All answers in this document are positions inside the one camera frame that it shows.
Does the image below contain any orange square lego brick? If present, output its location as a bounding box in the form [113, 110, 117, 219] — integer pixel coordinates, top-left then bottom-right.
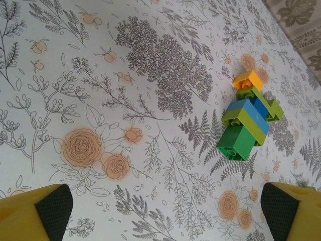
[232, 70, 265, 91]

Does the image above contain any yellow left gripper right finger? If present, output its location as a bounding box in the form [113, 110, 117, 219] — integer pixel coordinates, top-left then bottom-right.
[260, 182, 321, 241]

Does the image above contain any light blue lego brick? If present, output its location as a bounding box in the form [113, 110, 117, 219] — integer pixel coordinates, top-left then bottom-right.
[227, 98, 271, 136]

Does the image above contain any lime green long lego brick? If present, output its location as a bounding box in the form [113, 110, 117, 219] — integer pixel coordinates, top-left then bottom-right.
[221, 107, 267, 148]
[235, 87, 284, 123]

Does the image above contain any dark blue lego brick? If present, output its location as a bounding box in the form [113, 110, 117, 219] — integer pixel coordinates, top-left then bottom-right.
[250, 97, 270, 118]

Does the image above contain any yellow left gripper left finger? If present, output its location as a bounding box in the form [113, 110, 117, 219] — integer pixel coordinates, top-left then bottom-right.
[0, 183, 74, 241]

